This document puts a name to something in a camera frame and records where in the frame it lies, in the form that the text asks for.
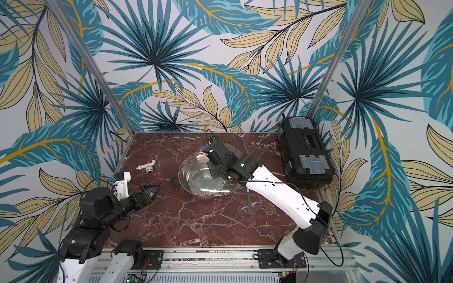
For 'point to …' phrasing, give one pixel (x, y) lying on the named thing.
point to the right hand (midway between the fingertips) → (217, 161)
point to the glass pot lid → (202, 179)
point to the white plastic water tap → (148, 167)
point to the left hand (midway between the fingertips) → (155, 193)
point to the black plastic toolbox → (307, 162)
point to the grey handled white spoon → (249, 209)
